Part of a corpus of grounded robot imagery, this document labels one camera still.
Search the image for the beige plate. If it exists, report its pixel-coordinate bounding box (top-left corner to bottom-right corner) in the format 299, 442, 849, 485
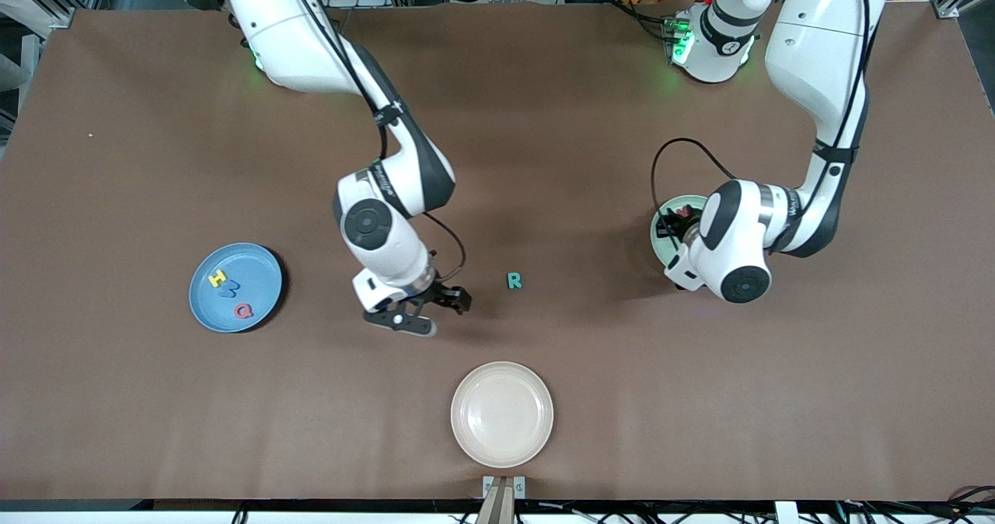
450, 362, 555, 469

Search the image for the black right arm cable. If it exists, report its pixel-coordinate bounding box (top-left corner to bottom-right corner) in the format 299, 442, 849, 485
422, 211, 467, 282

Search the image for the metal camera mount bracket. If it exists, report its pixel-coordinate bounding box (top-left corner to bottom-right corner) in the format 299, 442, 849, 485
482, 475, 527, 524

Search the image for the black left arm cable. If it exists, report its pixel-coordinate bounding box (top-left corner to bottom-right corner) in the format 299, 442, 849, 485
651, 138, 736, 233

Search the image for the blue plate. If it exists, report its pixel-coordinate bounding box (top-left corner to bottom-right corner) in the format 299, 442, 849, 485
189, 243, 284, 334

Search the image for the green plate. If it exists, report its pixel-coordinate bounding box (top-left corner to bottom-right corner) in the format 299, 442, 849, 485
650, 194, 710, 270

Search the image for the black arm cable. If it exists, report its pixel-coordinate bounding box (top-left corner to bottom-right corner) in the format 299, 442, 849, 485
651, 138, 736, 233
422, 211, 467, 282

